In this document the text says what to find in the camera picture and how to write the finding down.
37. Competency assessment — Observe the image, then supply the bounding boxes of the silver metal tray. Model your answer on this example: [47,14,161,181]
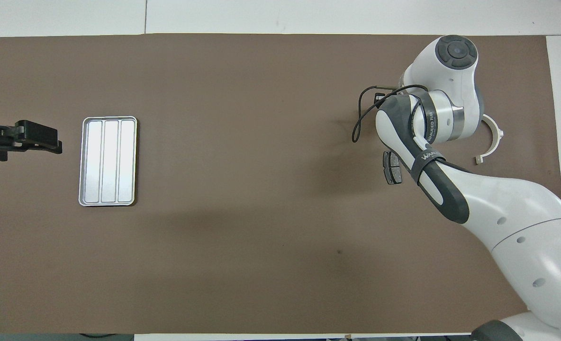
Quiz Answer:
[78,116,138,207]

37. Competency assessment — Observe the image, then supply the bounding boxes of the dark rectangular brake pad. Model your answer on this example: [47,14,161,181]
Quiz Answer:
[382,151,403,186]

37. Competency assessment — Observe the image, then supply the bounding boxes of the brown table mat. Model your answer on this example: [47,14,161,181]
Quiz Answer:
[0,33,561,335]

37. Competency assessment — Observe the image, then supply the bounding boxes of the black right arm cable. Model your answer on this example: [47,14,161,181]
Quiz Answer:
[352,84,429,143]

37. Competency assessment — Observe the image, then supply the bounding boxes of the white curved plastic bracket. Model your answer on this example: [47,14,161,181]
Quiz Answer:
[473,114,505,165]

